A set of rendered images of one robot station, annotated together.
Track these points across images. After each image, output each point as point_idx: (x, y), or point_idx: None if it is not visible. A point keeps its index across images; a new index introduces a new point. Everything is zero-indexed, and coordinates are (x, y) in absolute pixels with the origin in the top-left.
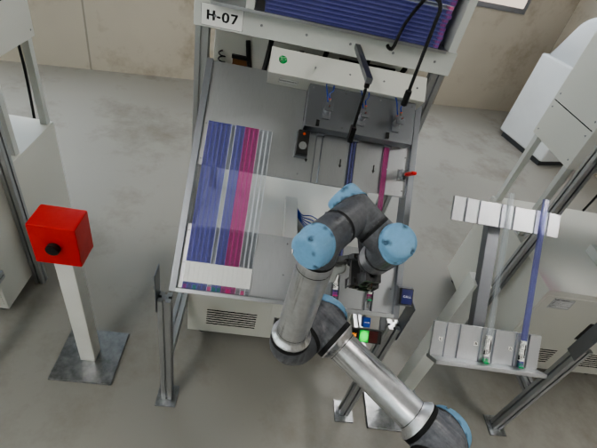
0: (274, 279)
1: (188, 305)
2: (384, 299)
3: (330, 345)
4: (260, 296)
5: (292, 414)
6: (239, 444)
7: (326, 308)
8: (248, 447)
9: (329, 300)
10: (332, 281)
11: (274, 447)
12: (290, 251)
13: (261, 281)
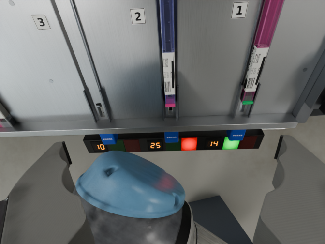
0: (39, 92)
1: None
2: (282, 91)
3: None
4: (36, 120)
5: None
6: (135, 152)
7: (112, 236)
8: (141, 153)
9: (121, 204)
10: None
11: (161, 151)
12: (33, 22)
13: (19, 99)
